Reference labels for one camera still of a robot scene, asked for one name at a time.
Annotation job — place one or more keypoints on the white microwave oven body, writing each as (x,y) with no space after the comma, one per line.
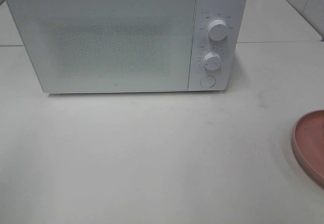
(217,3)

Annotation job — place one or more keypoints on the white control knob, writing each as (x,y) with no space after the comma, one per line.
(217,29)
(212,61)

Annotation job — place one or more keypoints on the round white door button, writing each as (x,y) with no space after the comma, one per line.
(208,81)

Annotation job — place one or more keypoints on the pink round plate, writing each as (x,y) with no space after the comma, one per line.
(307,144)

